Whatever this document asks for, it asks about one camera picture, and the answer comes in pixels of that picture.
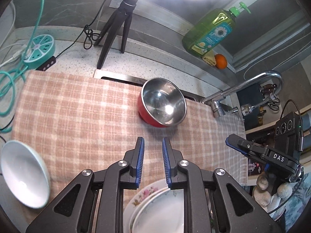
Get black thin cable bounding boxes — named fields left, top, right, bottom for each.
left=54, top=0, right=122, bottom=61

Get white plate green leaf pattern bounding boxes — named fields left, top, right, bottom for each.
left=129, top=188, right=184, bottom=233

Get white charger cable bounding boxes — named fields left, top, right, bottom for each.
left=0, top=0, right=32, bottom=70

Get black scissors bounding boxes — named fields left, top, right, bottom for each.
left=267, top=95, right=280, bottom=112

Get chrome kitchen faucet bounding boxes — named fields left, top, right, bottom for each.
left=200, top=70, right=285, bottom=118

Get teal round power strip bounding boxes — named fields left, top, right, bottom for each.
left=23, top=34, right=55, bottom=70

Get right gloved hand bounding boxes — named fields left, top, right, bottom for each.
left=252, top=172, right=293, bottom=212

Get pink floral white plate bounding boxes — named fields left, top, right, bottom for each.
left=123, top=179, right=168, bottom=232

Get orange fruit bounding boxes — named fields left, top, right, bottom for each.
left=215, top=54, right=228, bottom=70

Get light blue ceramic bowl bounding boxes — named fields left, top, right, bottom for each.
left=1, top=140, right=51, bottom=209

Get plaid checkered cloth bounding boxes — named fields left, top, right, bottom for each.
left=12, top=71, right=248, bottom=198

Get dark knife block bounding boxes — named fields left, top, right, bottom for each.
left=237, top=82, right=268, bottom=130

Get red steel-lined bowl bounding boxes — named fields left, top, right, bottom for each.
left=137, top=77, right=187, bottom=128

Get green dish soap bottle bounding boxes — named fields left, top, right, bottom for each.
left=182, top=2, right=251, bottom=57

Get yellow sponge cloth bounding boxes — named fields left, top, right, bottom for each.
left=201, top=50, right=217, bottom=66

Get flexible spray hose head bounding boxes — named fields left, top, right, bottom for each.
left=241, top=94, right=275, bottom=116

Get teal power cable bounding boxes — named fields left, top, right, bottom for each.
left=0, top=0, right=48, bottom=134

